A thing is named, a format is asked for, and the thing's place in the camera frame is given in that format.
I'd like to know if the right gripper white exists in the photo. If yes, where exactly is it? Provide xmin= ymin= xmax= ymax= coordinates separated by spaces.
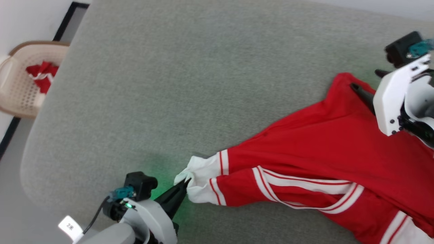
xmin=350 ymin=54 xmax=432 ymax=137

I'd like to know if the red and white sports jersey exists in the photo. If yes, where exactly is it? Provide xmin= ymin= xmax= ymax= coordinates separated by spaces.
xmin=174 ymin=72 xmax=434 ymax=244

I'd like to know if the white cable label tag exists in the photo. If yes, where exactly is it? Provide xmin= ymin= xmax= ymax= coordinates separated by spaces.
xmin=58 ymin=215 xmax=84 ymax=243

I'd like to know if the beige plastic laundry basket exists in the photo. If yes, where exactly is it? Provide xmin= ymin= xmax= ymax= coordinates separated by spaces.
xmin=0 ymin=41 xmax=71 ymax=119

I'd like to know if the red garment with white trim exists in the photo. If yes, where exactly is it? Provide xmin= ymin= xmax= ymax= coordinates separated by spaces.
xmin=26 ymin=61 xmax=60 ymax=95

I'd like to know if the cable with teal plug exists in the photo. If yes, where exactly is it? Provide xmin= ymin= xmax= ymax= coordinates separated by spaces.
xmin=406 ymin=39 xmax=434 ymax=59
xmin=82 ymin=185 xmax=137 ymax=235

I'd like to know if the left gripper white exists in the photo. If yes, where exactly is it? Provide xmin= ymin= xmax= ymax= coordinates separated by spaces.
xmin=119 ymin=179 xmax=191 ymax=244

